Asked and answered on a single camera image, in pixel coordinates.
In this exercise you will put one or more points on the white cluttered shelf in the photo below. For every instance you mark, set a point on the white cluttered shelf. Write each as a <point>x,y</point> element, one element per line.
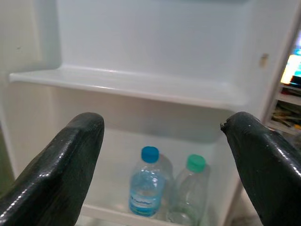
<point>287,110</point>

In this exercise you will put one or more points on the blue cap water bottle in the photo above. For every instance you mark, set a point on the blue cap water bottle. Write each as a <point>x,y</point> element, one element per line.
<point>144,186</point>

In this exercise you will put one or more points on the white fridge door shelf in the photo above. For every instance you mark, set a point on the white fridge door shelf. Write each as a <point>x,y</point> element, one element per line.
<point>131,81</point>

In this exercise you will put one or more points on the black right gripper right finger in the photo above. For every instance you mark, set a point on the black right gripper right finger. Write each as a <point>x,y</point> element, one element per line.
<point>265,169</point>

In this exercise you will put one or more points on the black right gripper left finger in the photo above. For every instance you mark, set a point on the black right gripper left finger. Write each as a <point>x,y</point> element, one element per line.
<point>54,174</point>

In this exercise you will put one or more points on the green cap clear bottle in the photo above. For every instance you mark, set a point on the green cap clear bottle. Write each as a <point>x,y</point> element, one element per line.
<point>190,188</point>

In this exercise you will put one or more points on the bright television screen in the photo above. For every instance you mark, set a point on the bright television screen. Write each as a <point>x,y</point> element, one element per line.
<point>292,70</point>

